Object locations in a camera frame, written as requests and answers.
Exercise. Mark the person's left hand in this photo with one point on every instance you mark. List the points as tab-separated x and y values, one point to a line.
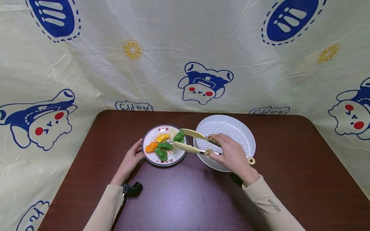
127	163

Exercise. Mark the orange toy dumpling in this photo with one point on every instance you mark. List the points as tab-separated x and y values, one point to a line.
151	147

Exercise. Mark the cream and metal food tongs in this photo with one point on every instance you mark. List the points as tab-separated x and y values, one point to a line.
189	148

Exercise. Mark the person's right forearm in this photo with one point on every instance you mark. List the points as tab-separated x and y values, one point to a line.
270	205

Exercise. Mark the person's right index finger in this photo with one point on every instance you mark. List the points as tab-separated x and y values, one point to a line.
218	138

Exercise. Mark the black wrist band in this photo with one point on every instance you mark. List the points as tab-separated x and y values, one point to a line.
132	189

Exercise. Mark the person's left index finger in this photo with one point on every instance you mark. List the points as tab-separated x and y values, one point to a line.
137	144

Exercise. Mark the cream toy dumpling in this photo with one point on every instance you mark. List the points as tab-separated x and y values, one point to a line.
172	133

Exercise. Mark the white round strainer basin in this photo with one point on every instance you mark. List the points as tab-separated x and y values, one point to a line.
228	126

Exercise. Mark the yellow toy dumpling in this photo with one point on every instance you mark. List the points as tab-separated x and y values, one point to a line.
162	138

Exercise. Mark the green toy dumpling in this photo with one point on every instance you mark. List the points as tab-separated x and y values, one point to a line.
165	145
161	154
179	137

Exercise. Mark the white patterned round plate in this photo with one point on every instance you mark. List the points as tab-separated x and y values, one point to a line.
173	157

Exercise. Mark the person's right hand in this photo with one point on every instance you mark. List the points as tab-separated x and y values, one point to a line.
234	158

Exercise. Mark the person's right thumb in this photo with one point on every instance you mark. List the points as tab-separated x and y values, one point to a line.
213	155

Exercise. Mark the person's left forearm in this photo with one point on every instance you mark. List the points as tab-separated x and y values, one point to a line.
104	208

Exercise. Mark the person's left thumb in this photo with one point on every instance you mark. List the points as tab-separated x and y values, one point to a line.
141	155

